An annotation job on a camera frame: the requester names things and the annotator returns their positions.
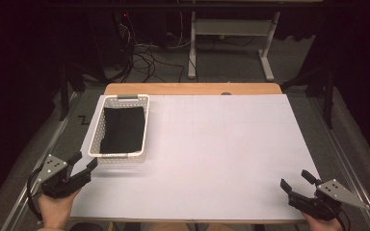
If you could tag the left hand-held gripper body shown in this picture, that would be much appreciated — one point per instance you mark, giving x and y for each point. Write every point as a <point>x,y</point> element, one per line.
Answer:
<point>61,186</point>

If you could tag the white plastic basket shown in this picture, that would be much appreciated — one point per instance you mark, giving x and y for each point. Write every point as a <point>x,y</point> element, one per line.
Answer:
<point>102,125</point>

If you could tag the black stand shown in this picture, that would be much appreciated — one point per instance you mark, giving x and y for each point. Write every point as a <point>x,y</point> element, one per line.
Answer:
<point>65,93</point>
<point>327,96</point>

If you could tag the metal floor rail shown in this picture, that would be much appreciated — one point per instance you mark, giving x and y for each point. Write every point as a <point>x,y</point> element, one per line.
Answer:
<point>25,189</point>
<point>347,163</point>

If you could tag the person's left hand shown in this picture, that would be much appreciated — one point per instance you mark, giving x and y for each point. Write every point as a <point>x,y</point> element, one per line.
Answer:
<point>56,211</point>

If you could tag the white desk frame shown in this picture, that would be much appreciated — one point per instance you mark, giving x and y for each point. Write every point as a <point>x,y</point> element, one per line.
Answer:
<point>231,27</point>

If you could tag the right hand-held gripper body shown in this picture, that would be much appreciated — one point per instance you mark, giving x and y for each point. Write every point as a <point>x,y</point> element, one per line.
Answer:
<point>324,200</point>

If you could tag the white board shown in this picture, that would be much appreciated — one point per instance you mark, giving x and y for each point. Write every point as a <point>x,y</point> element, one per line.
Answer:
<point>224,150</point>

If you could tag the black cloth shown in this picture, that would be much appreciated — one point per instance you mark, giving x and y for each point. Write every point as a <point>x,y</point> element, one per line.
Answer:
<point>123,130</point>

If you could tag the person's right hand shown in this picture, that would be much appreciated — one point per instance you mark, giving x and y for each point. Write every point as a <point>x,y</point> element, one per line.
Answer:
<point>322,225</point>

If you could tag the wooden table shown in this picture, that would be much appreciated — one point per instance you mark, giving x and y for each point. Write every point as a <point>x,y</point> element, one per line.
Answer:
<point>192,89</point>

